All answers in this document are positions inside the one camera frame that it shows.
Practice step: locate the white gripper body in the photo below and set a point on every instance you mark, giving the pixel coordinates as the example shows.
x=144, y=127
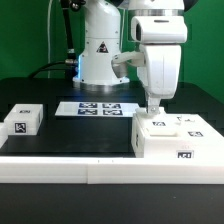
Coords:
x=160, y=72

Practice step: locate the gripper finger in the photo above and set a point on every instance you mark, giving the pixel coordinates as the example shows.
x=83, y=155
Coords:
x=153, y=105

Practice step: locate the white cabinet door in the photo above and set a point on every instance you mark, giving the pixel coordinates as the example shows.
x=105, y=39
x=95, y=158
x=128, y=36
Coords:
x=161, y=124
x=192, y=125

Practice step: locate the white cabinet body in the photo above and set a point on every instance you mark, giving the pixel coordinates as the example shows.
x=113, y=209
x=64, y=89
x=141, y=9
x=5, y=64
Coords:
x=173, y=147

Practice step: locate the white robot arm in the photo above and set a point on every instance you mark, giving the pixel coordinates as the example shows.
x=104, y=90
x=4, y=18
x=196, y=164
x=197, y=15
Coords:
x=146, y=34

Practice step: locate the white cabinet top block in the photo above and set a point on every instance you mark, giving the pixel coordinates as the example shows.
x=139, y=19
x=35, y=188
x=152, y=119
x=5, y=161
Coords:
x=24, y=119

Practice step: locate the white tag sheet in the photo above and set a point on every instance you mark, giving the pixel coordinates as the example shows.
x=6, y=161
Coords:
x=96, y=109

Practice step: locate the white U-shaped fence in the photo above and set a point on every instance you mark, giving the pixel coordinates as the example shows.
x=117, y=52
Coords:
x=109, y=171

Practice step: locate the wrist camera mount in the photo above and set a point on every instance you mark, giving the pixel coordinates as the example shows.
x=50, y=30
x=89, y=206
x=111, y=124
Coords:
x=120, y=62

